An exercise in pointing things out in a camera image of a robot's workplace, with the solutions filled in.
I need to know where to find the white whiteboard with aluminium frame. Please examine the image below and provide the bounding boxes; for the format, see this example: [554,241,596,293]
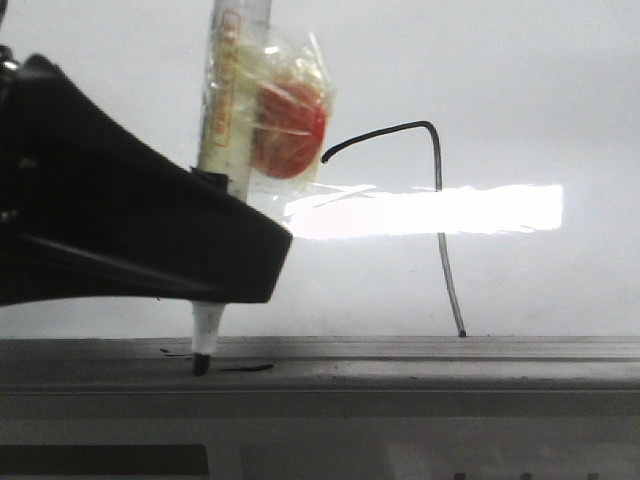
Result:
[1,1,639,419]

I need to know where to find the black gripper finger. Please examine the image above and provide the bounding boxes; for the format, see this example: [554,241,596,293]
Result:
[1,55,292,305]

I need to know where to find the taped black whiteboard marker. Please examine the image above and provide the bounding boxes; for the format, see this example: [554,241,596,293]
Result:
[191,0,337,377]

